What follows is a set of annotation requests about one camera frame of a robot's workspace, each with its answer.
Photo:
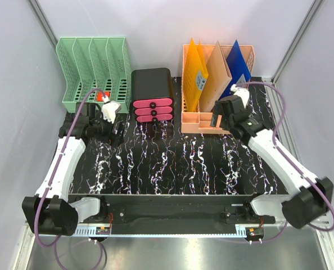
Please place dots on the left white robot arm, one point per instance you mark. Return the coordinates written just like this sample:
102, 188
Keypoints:
72, 143

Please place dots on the aluminium frame rail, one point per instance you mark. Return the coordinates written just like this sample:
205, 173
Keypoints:
59, 217

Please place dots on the pink folder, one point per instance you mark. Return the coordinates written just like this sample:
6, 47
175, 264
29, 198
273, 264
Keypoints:
218, 79

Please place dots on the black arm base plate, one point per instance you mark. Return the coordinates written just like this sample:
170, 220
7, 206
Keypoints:
229, 214

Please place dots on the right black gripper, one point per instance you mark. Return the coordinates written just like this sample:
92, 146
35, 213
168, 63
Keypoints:
223, 124

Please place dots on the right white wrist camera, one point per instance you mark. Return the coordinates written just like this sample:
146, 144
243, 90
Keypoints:
241, 92

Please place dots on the black drawer cabinet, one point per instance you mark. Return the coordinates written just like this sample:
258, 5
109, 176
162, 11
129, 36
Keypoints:
152, 83

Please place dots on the blue folder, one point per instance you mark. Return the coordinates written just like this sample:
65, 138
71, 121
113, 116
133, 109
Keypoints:
238, 68

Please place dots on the black marble desk mat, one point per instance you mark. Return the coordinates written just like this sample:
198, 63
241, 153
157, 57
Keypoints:
159, 159

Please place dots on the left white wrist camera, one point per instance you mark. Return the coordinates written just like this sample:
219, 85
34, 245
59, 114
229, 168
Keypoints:
110, 109

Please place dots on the pink bottom drawer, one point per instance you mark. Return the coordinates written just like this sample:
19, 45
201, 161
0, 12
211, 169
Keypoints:
156, 118

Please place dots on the pink drawer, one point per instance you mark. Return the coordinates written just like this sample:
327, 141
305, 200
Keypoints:
152, 103
153, 112
156, 118

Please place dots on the green file organizer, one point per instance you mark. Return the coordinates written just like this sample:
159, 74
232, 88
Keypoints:
95, 62

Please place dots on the pink top drawer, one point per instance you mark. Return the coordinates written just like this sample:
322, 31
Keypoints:
152, 103

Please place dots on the red square eraser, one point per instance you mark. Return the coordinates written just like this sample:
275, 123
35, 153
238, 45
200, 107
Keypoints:
100, 96

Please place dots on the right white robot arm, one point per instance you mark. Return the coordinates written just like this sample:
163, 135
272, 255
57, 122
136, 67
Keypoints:
308, 198

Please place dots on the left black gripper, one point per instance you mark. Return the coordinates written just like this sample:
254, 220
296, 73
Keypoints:
111, 137

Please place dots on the orange file organizer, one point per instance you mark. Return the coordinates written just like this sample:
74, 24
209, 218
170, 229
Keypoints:
199, 122

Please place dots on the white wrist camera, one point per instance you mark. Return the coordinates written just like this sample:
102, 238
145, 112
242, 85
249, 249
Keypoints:
110, 109
241, 92

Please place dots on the yellow folder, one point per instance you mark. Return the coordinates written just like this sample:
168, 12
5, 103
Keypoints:
195, 75

